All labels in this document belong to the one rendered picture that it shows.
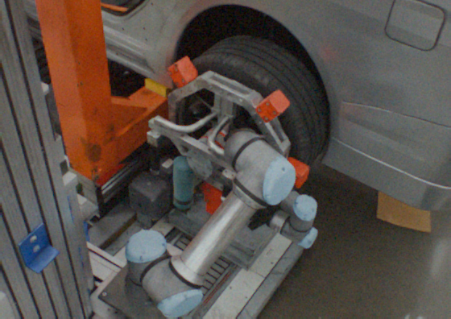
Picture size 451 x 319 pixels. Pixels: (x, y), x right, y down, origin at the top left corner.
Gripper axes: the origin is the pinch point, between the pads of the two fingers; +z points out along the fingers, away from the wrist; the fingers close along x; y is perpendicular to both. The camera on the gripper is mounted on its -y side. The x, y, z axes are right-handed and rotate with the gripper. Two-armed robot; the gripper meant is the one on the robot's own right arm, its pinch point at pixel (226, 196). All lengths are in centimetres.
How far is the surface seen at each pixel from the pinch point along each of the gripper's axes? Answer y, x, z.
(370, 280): -83, -62, -54
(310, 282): -83, -42, -30
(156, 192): -42, -15, 47
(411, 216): -82, -116, -57
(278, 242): -75, -48, -6
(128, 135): -19, -18, 65
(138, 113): -14, -28, 67
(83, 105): 13, 5, 65
